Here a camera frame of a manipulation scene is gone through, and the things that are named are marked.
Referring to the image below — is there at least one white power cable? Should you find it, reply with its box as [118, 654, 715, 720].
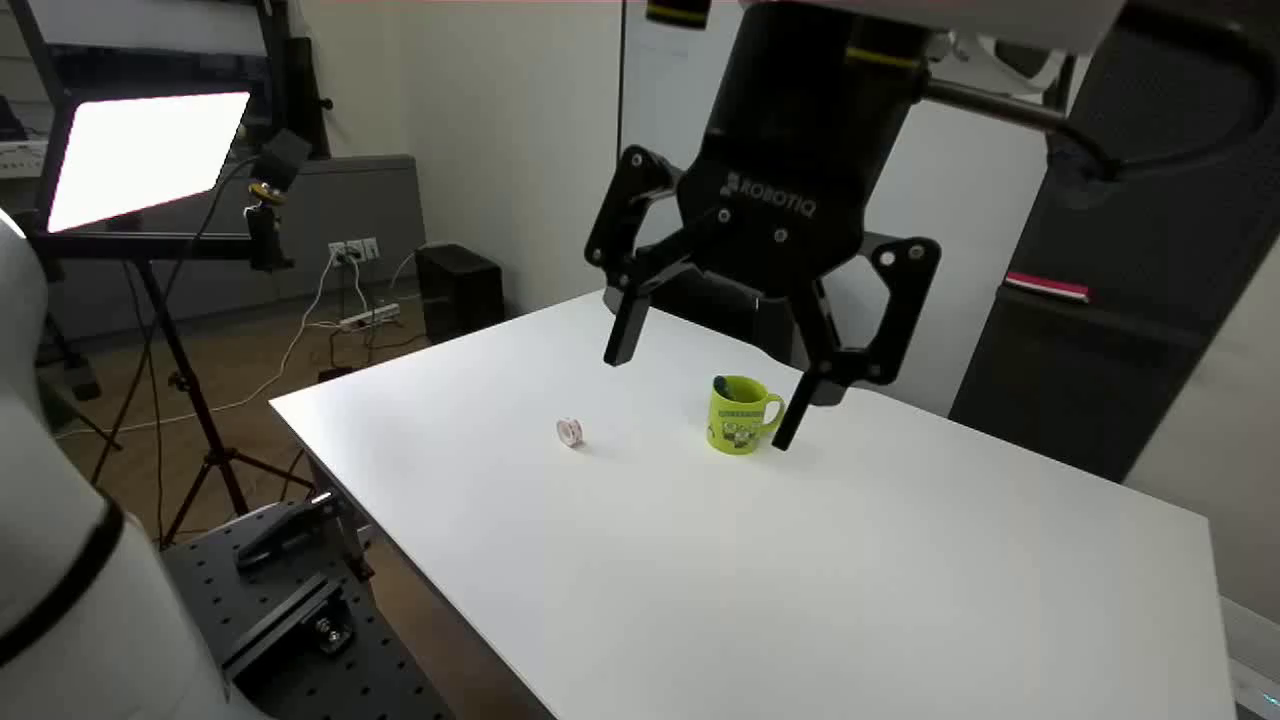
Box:
[197, 250, 374, 425]

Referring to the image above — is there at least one white wall power outlet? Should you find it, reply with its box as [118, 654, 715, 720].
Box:
[323, 236, 383, 266]

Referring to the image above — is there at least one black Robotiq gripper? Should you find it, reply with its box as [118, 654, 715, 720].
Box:
[582, 0, 944, 450]

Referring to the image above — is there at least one black clamp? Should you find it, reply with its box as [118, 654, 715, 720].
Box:
[232, 486, 345, 580]

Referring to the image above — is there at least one black perforated breadboard plate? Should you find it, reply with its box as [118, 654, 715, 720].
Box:
[160, 497, 460, 720]

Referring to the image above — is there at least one bright studio light panel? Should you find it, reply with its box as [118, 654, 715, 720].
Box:
[36, 84, 257, 241]

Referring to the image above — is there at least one black equipment box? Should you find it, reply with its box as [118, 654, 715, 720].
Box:
[635, 271, 808, 369]

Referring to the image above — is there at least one tall black cabinet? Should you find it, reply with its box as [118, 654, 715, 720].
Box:
[949, 0, 1280, 483]

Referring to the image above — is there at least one black camera on stand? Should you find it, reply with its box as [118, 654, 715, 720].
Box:
[241, 129, 312, 275]

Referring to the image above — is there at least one black tripod stand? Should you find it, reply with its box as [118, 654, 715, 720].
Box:
[98, 250, 323, 553]

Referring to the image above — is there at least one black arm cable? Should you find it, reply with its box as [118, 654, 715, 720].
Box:
[916, 2, 1280, 189]

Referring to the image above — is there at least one white power strip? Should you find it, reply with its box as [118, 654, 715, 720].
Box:
[335, 299, 404, 335]

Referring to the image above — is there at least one black speaker box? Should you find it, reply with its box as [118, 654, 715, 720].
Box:
[411, 241, 508, 343]

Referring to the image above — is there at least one large white board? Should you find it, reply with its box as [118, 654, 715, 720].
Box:
[617, 0, 1119, 417]

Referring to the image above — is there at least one green mug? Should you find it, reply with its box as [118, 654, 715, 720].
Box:
[704, 371, 789, 461]

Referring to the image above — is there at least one pink label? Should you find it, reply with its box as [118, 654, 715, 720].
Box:
[1003, 266, 1098, 309]

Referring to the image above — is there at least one grey panel board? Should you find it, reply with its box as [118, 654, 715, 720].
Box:
[271, 150, 429, 302]

